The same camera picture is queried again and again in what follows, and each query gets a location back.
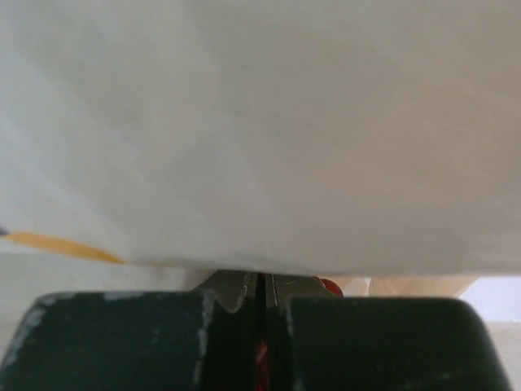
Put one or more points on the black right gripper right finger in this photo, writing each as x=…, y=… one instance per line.
x=319, y=341

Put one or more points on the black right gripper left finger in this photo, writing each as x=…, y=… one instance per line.
x=202, y=339

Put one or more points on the dark red fake grapes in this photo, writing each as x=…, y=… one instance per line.
x=331, y=286

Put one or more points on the banana print plastic bag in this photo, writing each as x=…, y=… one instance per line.
x=306, y=137

